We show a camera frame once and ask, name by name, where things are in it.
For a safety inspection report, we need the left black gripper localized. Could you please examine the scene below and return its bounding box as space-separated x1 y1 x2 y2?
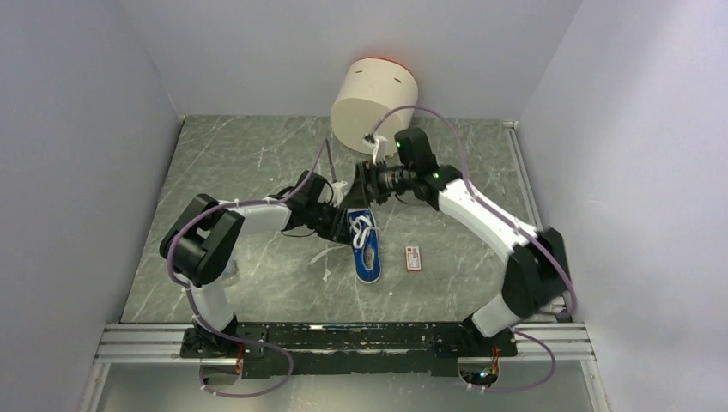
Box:
305 199 353 245

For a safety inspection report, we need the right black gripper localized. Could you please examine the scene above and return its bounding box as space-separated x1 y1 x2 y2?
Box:
339 159 415 211

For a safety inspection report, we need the white shoelace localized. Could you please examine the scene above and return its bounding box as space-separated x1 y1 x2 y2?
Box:
347 211 377 267

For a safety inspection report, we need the blue canvas sneaker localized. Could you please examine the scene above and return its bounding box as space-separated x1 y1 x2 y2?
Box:
347 209 381 283

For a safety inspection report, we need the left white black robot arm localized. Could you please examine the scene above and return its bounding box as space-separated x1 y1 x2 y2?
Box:
159 170 351 357

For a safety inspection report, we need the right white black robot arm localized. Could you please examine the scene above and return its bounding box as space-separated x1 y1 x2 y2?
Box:
342 127 570 355

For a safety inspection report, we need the small red white box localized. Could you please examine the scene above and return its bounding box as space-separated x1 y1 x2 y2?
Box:
405 245 422 272

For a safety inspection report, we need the cream cylindrical container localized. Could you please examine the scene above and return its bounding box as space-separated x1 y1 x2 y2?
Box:
330 57 419 156

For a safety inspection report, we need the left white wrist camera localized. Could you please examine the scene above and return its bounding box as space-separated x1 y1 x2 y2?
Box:
330 180 349 206

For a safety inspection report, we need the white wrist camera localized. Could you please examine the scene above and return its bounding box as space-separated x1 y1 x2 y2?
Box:
363 133 388 164
330 180 349 206

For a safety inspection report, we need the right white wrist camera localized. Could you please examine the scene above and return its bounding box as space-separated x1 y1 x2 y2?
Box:
363 133 388 164

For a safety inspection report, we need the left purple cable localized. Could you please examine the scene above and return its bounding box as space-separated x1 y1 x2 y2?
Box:
166 138 343 398

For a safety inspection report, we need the purple cable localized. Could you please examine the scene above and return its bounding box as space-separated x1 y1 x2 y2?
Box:
363 106 579 393
166 138 343 398

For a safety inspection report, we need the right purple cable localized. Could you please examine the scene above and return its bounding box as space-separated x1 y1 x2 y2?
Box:
363 106 579 393

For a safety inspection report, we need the aluminium frame rail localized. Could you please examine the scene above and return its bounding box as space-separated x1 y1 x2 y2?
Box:
79 113 610 412

